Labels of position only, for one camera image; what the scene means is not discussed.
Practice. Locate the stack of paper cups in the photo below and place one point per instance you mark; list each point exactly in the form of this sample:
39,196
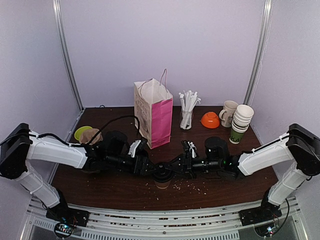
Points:
241,120

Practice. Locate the beige ceramic mug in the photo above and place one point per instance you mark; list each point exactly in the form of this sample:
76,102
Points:
227,113

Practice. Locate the pink and white paper bag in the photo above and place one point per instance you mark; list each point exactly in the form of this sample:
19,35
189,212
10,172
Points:
153,106

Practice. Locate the stack of cardboard cup carriers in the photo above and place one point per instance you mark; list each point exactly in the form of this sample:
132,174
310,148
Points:
88,134

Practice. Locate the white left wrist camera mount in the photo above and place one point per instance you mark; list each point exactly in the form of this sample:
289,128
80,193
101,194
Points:
137,146

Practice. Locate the lime green bowl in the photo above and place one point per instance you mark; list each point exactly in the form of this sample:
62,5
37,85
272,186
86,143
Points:
78,133

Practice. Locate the right aluminium frame post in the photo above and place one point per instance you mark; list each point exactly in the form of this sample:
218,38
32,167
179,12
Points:
262,41

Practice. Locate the single black cup lid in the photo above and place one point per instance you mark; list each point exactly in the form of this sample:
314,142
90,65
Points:
162,174

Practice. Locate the single brown paper cup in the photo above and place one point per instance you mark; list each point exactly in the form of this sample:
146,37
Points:
162,185

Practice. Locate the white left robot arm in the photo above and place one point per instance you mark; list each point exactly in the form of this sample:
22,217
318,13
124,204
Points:
22,146

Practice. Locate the glass jar of straws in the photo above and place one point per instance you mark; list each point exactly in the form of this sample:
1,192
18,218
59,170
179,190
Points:
188,100

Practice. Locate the orange bowl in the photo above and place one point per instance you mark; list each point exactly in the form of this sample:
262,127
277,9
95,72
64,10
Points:
210,120

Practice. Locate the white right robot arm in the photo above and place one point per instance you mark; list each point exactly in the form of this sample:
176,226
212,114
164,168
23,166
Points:
297,145

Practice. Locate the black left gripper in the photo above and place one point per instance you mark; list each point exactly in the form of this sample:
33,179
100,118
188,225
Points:
143,167

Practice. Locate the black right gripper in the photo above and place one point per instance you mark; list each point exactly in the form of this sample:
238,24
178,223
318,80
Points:
187,164

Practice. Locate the left aluminium frame post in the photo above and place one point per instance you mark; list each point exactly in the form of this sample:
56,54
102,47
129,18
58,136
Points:
65,53

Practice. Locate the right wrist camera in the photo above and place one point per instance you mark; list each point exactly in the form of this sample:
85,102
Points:
189,147

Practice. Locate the aluminium frame post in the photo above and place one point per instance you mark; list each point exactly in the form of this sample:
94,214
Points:
65,53
262,41

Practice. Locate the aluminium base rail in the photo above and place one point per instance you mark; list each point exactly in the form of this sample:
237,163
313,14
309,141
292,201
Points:
217,223

